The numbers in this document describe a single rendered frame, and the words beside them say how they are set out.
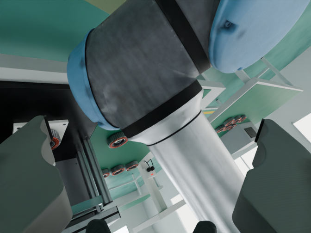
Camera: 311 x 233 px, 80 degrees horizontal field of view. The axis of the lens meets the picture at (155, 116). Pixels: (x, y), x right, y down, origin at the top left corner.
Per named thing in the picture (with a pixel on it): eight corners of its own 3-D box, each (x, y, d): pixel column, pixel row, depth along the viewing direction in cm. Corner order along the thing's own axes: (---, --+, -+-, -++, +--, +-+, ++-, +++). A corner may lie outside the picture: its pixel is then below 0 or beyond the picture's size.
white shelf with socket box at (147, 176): (129, 153, 130) (160, 219, 111) (166, 144, 155) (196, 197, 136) (110, 174, 151) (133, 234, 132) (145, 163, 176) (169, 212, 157)
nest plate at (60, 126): (13, 123, 54) (14, 126, 53) (67, 119, 64) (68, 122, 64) (10, 149, 63) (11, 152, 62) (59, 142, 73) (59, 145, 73)
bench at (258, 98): (200, 21, 166) (258, 81, 135) (266, 55, 293) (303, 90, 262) (141, 102, 231) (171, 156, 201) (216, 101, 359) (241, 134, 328)
